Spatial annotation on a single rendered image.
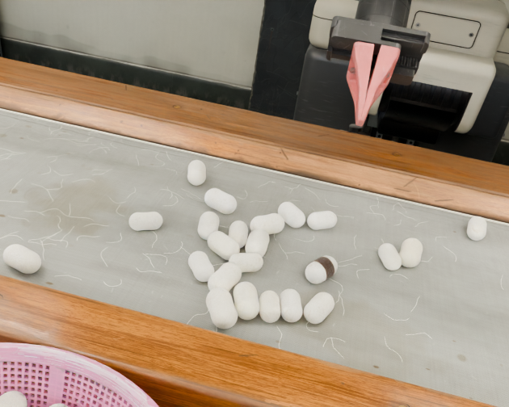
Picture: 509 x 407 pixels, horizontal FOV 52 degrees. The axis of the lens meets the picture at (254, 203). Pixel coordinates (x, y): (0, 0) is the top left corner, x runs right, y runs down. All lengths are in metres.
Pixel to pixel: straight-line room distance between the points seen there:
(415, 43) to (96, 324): 0.41
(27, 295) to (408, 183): 0.45
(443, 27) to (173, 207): 0.70
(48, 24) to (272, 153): 2.42
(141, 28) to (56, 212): 2.26
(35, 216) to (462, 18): 0.84
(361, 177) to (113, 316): 0.37
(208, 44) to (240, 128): 1.99
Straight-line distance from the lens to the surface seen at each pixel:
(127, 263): 0.49
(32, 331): 0.41
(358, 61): 0.56
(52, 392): 0.40
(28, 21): 3.06
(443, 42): 1.12
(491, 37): 1.12
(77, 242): 0.52
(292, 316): 0.44
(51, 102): 0.76
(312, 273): 0.48
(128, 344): 0.39
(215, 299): 0.43
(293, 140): 0.69
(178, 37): 2.71
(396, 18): 0.60
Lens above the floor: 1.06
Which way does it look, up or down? 33 degrees down
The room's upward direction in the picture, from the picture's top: 9 degrees clockwise
